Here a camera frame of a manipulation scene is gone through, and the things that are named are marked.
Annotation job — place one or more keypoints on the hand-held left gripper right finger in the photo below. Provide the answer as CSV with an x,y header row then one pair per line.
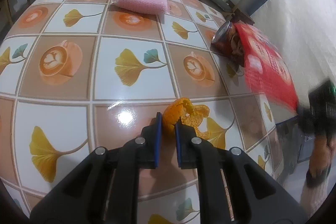
x,y
178,142

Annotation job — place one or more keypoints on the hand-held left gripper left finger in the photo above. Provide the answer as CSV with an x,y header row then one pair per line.
x,y
157,140

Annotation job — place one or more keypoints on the orange peel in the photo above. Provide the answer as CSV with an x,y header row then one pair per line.
x,y
173,111

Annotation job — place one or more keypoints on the red foil bag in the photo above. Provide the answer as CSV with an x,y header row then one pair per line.
x,y
270,69

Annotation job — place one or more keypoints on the person's right forearm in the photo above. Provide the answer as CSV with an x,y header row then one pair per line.
x,y
315,197

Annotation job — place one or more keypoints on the person's right hand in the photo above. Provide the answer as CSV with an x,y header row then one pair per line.
x,y
320,155

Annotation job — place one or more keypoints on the white mattress with blue edge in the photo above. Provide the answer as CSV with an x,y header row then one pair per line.
x,y
302,29

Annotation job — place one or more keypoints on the tile pattern tablecloth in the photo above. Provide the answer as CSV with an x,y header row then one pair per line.
x,y
78,113

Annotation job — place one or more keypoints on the dark red jar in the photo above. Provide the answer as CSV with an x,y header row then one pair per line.
x,y
223,40

